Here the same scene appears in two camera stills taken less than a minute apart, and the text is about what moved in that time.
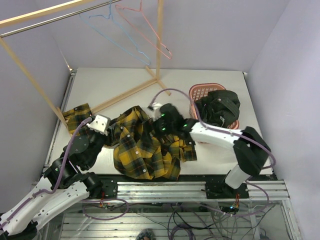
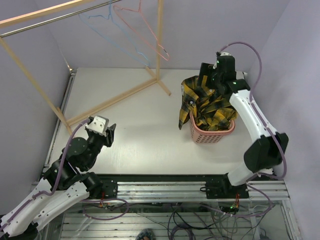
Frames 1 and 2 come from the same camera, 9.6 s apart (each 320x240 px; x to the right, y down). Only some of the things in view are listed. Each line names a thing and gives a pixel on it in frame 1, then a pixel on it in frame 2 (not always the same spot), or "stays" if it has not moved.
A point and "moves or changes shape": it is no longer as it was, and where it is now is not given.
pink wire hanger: x=116 y=5 moves or changes shape
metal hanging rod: x=25 y=27 stays
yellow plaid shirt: x=139 y=151 to x=211 y=110
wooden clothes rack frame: x=56 y=111 stays
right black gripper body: x=160 y=128 to x=215 y=78
